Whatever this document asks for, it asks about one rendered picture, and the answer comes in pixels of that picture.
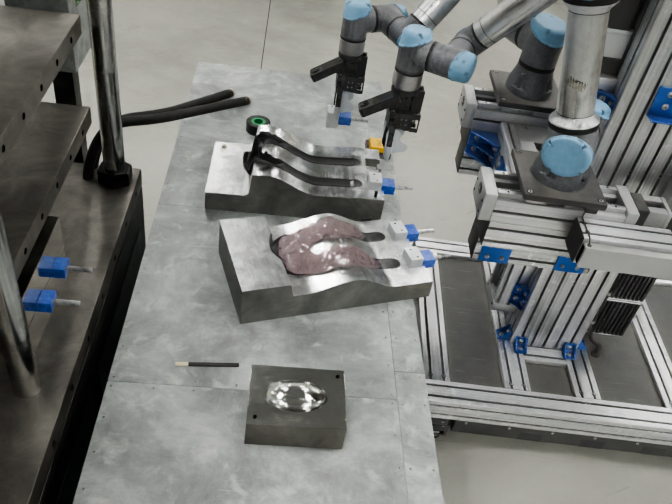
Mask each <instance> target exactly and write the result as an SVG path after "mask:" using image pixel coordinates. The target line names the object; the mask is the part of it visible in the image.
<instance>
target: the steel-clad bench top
mask: <svg viewBox="0 0 672 504"><path fill-rule="evenodd" d="M335 80H336V77H329V76H328V77H326V78H324V79H321V80H319V81H317V82H313V81H312V79H311V77H310V74H303V73H294V72H286V71H277V70H268V69H259V68H251V67H242V66H233V65H224V64H216V63H207V62H198V65H197V69H196V72H195V76H194V79H193V83H192V86H191V90H190V93H189V97H188V100H187V102H188V101H191V100H194V99H197V98H201V97H204V96H207V95H210V94H214V93H217V92H220V91H223V90H226V89H230V88H232V89H234V91H235V95H234V96H233V97H230V98H227V99H224V100H229V99H234V98H239V97H244V96H249V97H250V98H251V103H250V104H248V105H244V106H240V107H235V108H230V109H226V110H221V111H217V112H212V113H208V114H203V115H198V116H194V117H189V118H185V119H182V121H181V125H180V128H179V132H178V136H177V139H176V143H175V146H174V150H173V153H172V157H171V160H170V164H169V167H168V171H167V174H166V178H165V181H164V185H163V188H162V192H161V195H160V199H159V202H158V206H157V209H156V213H155V216H154V220H153V223H152V227H151V230H150V234H149V237H148V241H147V244H146V248H145V251H144V255H143V258H142V262H141V265H140V269H139V272H138V276H137V279H136V283H135V286H134V290H133V293H132V297H131V300H130V304H129V307H128V311H127V314H126V318H125V321H124V325H123V328H122V332H121V335H120V339H119V342H118V346H117V350H116V353H115V357H114V360H113V364H112V367H111V371H110V374H109V378H108V381H107V385H106V388H105V392H104V395H103V399H102V402H101V406H100V409H99V413H98V416H97V420H96V423H95V427H94V430H93V434H92V437H91V441H90V444H89V448H88V451H87V455H86V458H85V462H84V465H83V469H82V472H81V476H80V479H79V483H78V486H77V490H76V493H75V497H74V500H73V504H444V501H443V494H442V487H441V481H440V474H439V467H438V460H437V454H436V447H435V440H434V434H433V427H432V420H431V413H430V407H429V400H428V393H427V386H426V380H425V374H424V366H423V360H422V353H421V346H420V339H419V333H418V326H417V319H416V313H415V306H414V299H406V300H400V301H393V302H386V303H379V304H373V305H366V306H359V307H352V308H346V309H339V310H332V311H325V312H319V313H312V314H305V315H298V316H292V317H285V318H278V319H271V320H265V321H258V322H251V323H244V324H240V322H239V319H238V316H237V312H236V309H235V306H234V302H233V299H232V296H231V292H230V289H229V285H228V282H227V279H226V275H225V272H224V269H223V265H222V262H221V259H220V255H219V223H220V220H225V219H236V218H246V217H256V216H265V218H266V221H267V223H268V226H278V225H284V224H288V223H292V222H295V221H299V220H302V219H305V218H300V217H289V216H278V215H268V214H257V213H246V212H235V211H224V210H213V209H205V189H206V184H207V179H208V174H209V169H210V164H211V159H212V155H213V150H214V145H215V141H219V142H229V143H238V144H248V145H250V144H253V142H254V139H255V136H252V135H250V134H248V133H247V131H246V120H247V118H248V117H250V116H253V115H261V116H265V117H267V118H268V119H269V120H270V121H271V126H276V127H279V128H282V129H284V130H286V131H288V132H289V133H291V134H293V135H295V136H296V137H298V138H300V139H301V140H303V141H305V142H308V143H310V144H313V145H320V146H337V147H358V148H365V141H366V140H369V139H370V137H372V138H381V139H382V133H383V128H384V121H385V116H386V111H385V110H382V111H379V112H377V113H374V114H371V115H369V116H366V117H361V115H360V113H359V109H358V104H359V102H362V101H364V100H367V99H370V98H372V97H375V96H378V95H380V94H383V91H382V84H381V82H373V81H365V82H364V87H363V93H362V94H355V93H352V94H353V98H352V99H350V100H348V101H349V102H350V103H352V104H353V105H354V110H353V111H350V112H351V117H358V118H367V119H368V122H359V121H351V124H350V126H347V125H338V126H337V129H334V128H326V113H327V106H328V105H333V102H334V93H335ZM224 100H221V101H224ZM387 309H388V310H387ZM390 337H391V338H390ZM392 356H393V357H392ZM175 362H213V363H239V367H207V366H175ZM251 364H255V365H269V366H284V367H298V368H312V369H327V370H341V371H345V396H346V422H347V431H346V435H345V439H344V443H343V447H342V449H326V448H308V447H291V446H274V445H256V444H244V440H245V428H246V417H247V406H248V395H249V384H250V373H251ZM393 365H394V366H393ZM395 384H396V385H395ZM396 393H397V394H396ZM398 412H399V413H398ZM399 421H400V422H399ZM401 440H402V441H401ZM402 449H403V450H402ZM404 468H405V469H404ZM405 477H406V478H405ZM407 496H408V497H407Z"/></svg>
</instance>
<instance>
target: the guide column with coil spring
mask: <svg viewBox="0 0 672 504"><path fill-rule="evenodd" d="M0 347H1V350H2V354H3V357H4V361H5V364H6V368H7V371H8V375H9V379H10V382H11V386H12V389H13V393H14V394H15V396H17V397H19V398H30V397H33V396H35V395H36V394H37V393H38V392H39V391H40V389H41V380H40V376H39V372H38V368H37V363H36V359H35V355H34V351H33V346H32V342H31V338H30V334H29V329H28V325H27V321H26V317H25V312H24V308H23V304H22V299H21V295H20V291H19V287H18V282H17V278H16V274H15V270H14V265H13V261H12V257H11V253H10V248H9V244H8V240H7V236H6V231H5V227H4V223H3V219H2V214H1V210H0Z"/></svg>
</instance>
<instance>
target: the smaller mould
mask: <svg viewBox="0 0 672 504"><path fill-rule="evenodd" d="M346 431H347V422H346V396H345V371H341V370H327V369H312V368H298V367H284V366H269V365H255V364H251V373H250V384H249V395H248V406H247V417H246V428H245V440H244V444H256V445H274V446H291V447H308V448H326V449H342V447H343V443H344V439H345V435H346Z"/></svg>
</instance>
